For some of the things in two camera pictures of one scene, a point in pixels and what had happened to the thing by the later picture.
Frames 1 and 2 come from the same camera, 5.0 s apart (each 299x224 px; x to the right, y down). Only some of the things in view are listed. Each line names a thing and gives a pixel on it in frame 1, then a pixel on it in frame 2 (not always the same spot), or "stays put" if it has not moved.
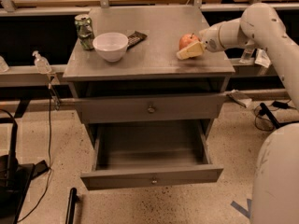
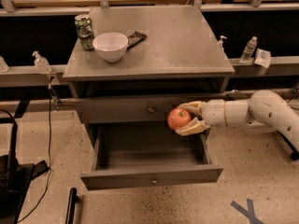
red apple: x=187 y=40 → x=178 y=118
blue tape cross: x=244 y=211 stays put
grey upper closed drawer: x=149 y=108 stays put
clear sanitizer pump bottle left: x=41 y=63 stays put
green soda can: x=85 y=31 stays put
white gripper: x=211 y=40 → x=213 y=113
